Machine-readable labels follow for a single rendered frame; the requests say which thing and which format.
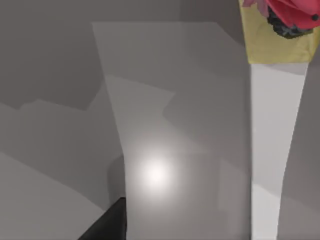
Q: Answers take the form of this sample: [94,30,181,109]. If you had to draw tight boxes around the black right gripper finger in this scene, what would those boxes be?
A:
[77,196,129,240]

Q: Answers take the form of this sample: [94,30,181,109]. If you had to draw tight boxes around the red plant pot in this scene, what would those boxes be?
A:
[242,0,320,40]

